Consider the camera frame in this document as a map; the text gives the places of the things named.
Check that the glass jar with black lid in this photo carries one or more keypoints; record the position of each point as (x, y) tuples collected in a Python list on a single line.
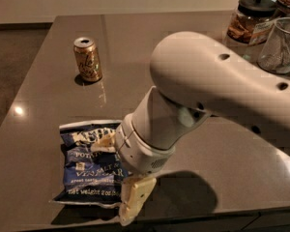
[(247, 15)]

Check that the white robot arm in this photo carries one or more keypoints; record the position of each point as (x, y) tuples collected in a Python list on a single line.
[(194, 77)]

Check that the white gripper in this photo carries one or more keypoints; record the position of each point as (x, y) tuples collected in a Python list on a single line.
[(139, 152)]

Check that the clear wrapped snack packet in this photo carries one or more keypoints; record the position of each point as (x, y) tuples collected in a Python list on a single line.
[(260, 32)]

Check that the clear drinking glass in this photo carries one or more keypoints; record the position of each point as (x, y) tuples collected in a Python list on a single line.
[(275, 54)]

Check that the blue Kettle chip bag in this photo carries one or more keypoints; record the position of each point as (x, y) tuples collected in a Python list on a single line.
[(90, 178)]

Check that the gold soda can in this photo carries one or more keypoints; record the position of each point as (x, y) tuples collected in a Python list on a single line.
[(87, 59)]

